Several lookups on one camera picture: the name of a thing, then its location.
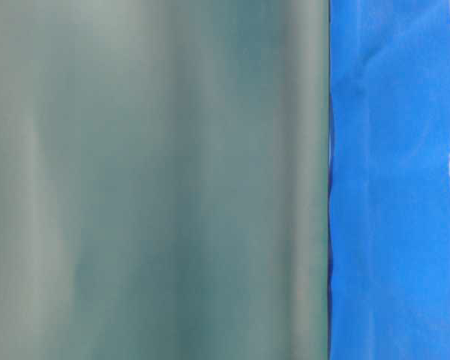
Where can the blue table cloth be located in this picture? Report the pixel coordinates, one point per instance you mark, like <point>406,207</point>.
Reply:
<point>389,199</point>

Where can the grey-green blurred panel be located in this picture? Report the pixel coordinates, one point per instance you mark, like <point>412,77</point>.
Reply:
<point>163,179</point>

